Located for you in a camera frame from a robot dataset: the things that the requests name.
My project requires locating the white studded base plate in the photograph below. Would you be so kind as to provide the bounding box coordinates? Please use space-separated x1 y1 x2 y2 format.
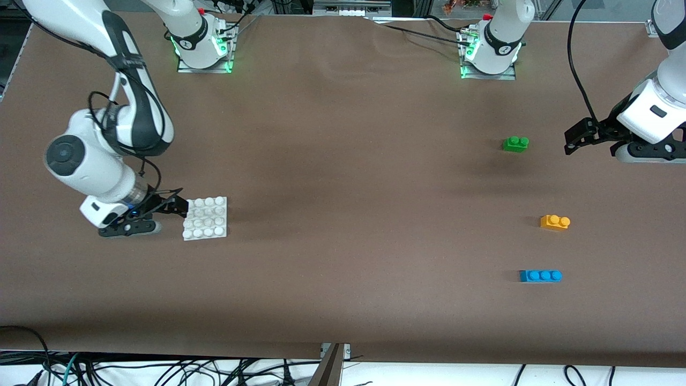
183 196 228 241

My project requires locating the yellow two-stud block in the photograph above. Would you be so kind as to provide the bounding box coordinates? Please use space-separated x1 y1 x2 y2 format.
540 214 571 232

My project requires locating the blue three-stud block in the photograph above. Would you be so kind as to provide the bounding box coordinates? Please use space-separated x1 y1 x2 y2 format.
519 270 563 283

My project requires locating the brown table cover sheet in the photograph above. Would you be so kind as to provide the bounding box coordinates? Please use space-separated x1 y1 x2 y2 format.
0 11 686 368

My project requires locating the dark slanted beam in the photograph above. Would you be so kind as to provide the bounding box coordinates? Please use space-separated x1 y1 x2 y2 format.
307 344 344 386

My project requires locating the white power strip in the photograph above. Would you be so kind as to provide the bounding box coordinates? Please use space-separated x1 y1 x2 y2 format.
314 0 392 18

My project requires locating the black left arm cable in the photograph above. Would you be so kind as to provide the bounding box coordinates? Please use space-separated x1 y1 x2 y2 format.
567 0 600 123

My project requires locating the black floor cable tangle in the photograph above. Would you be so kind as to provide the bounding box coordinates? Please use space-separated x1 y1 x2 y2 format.
75 354 322 386

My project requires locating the black base cable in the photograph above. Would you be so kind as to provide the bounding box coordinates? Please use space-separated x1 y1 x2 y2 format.
375 23 464 43
217 0 264 39
426 15 478 34

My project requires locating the black looped floor cable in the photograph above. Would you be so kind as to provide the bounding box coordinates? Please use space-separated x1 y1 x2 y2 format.
0 325 52 386

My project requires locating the teal floor cable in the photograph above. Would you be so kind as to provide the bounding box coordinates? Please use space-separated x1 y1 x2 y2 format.
46 353 80 386

